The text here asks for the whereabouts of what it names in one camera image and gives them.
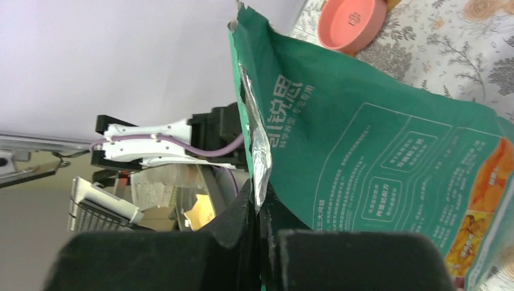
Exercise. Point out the green silver pet food bag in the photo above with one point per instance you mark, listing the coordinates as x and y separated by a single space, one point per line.
350 148

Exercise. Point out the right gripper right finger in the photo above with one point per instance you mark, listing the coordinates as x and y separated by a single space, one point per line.
295 257

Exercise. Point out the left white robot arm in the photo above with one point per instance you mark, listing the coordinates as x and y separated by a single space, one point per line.
214 139

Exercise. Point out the floral table mat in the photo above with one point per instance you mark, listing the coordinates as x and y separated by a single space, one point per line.
459 49

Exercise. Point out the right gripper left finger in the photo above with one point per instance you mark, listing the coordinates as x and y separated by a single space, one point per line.
219 256

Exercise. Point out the pink pet bowl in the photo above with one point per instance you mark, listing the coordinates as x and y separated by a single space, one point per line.
348 26

